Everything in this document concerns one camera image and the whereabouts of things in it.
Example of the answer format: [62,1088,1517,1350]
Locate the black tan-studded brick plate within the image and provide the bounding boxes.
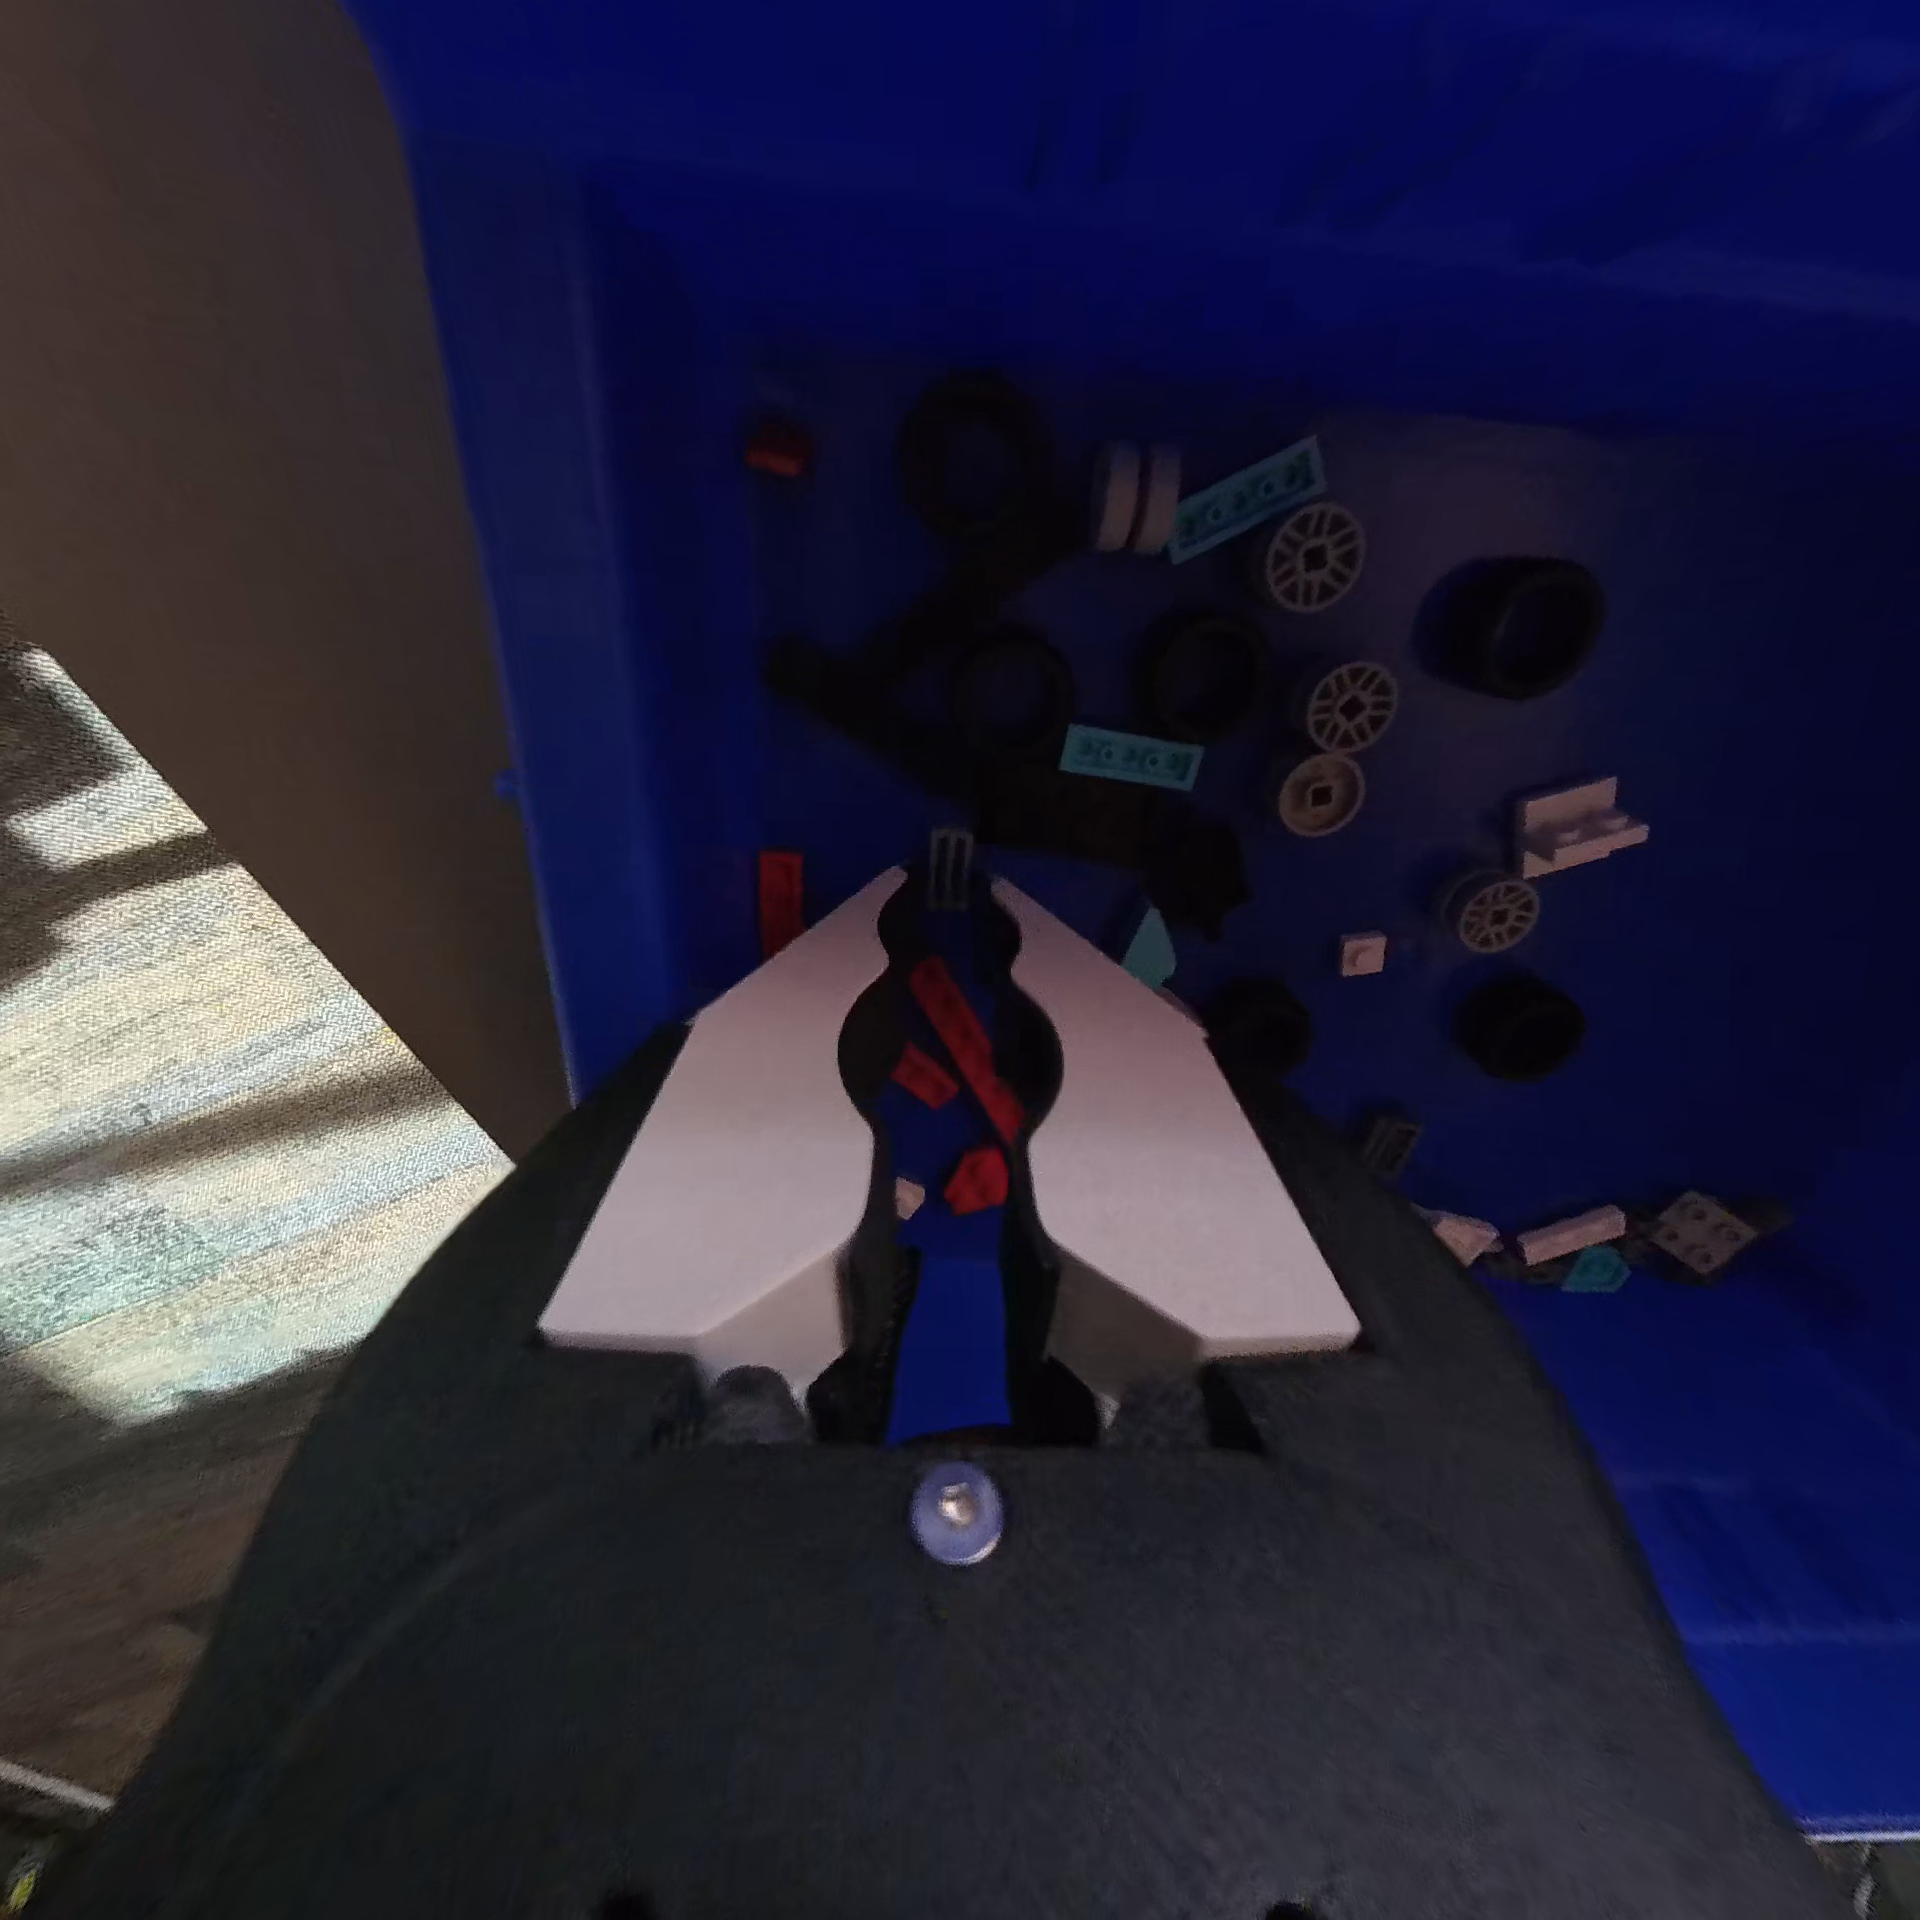
[1641,1188,1793,1281]

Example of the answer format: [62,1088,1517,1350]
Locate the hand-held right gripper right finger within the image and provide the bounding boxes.
[983,873,1366,1442]

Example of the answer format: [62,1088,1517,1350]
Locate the white bracket brick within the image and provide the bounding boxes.
[1505,774,1652,883]

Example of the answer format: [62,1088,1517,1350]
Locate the grey toy wheel hub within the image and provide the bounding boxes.
[1295,661,1404,754]
[1276,750,1369,838]
[1252,502,1369,618]
[1437,866,1547,961]

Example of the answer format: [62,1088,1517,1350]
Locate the large black brick piece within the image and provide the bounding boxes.
[976,779,1249,940]
[766,555,1080,782]

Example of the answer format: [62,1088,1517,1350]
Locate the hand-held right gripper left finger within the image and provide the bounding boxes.
[535,866,923,1442]

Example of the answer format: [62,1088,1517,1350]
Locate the white toy wheel hub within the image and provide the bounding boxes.
[1088,440,1191,558]

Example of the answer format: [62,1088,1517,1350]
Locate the blue plastic bin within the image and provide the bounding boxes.
[336,0,1920,1840]

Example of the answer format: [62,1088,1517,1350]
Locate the loose black toy tyres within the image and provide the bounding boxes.
[895,373,1609,1085]

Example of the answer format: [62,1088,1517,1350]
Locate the teal brick plate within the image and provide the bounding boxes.
[1167,440,1327,569]
[1059,722,1207,793]

